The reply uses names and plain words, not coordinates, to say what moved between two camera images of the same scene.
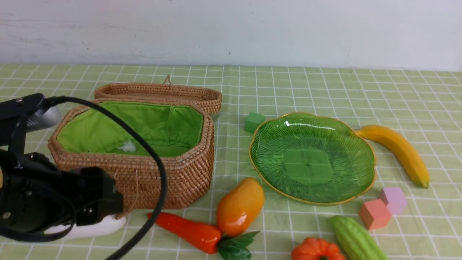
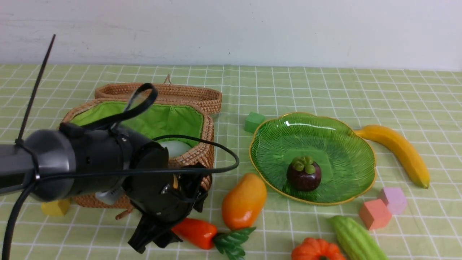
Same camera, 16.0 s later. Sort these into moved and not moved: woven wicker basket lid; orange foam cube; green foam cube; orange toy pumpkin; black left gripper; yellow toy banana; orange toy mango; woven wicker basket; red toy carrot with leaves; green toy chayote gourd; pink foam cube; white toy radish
Moved: orange toy mango; red toy carrot with leaves; white toy radish; black left gripper
Not moved: orange foam cube; woven wicker basket lid; green toy chayote gourd; orange toy pumpkin; green foam cube; woven wicker basket; pink foam cube; yellow toy banana
